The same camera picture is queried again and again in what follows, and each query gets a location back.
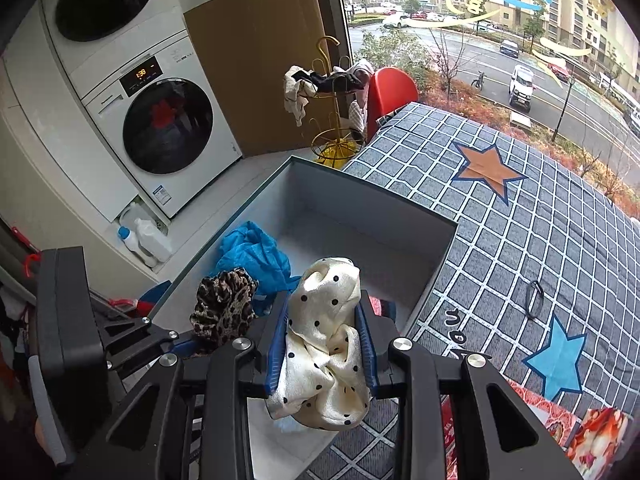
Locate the white washing machine lower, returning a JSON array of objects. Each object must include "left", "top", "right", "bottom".
[{"left": 82, "top": 32, "right": 242, "bottom": 218}]

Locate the red chair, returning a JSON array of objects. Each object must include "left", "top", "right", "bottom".
[{"left": 367, "top": 67, "right": 419, "bottom": 141}]

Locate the pink black sock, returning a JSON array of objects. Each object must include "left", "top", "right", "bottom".
[{"left": 369, "top": 296, "right": 397, "bottom": 321}]

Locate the blue cap detergent bottle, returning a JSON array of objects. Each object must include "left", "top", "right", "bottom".
[{"left": 117, "top": 226, "right": 157, "bottom": 269}]

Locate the grey storage bin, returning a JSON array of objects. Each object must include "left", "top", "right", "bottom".
[{"left": 146, "top": 155, "right": 459, "bottom": 480}]

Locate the white detergent bottle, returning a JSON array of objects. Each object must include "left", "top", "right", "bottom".
[{"left": 134, "top": 219, "right": 172, "bottom": 263}]

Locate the white dryer upper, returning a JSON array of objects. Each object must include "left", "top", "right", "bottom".
[{"left": 41, "top": 0, "right": 186, "bottom": 99}]

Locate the blue fuzzy cloth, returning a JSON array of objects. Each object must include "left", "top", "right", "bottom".
[{"left": 209, "top": 221, "right": 300, "bottom": 316}]

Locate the cream polka dot cloth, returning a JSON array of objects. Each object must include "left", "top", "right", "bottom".
[{"left": 266, "top": 257, "right": 371, "bottom": 431}]

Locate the black hair tie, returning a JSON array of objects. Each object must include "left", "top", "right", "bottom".
[{"left": 523, "top": 278, "right": 547, "bottom": 321}]

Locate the white orange cardboard box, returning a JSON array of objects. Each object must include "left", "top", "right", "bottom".
[{"left": 566, "top": 408, "right": 630, "bottom": 480}]

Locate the dark leopard cloth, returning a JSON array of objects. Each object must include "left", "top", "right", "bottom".
[{"left": 190, "top": 268, "right": 258, "bottom": 354}]

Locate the brown cardboard panel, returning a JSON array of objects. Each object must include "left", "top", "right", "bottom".
[{"left": 184, "top": 0, "right": 324, "bottom": 156}]

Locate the checkered grey blanket with stars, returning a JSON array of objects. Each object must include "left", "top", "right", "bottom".
[{"left": 294, "top": 101, "right": 640, "bottom": 480}]

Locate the gold clothes rack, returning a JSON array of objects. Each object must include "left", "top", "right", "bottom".
[{"left": 283, "top": 36, "right": 374, "bottom": 169}]

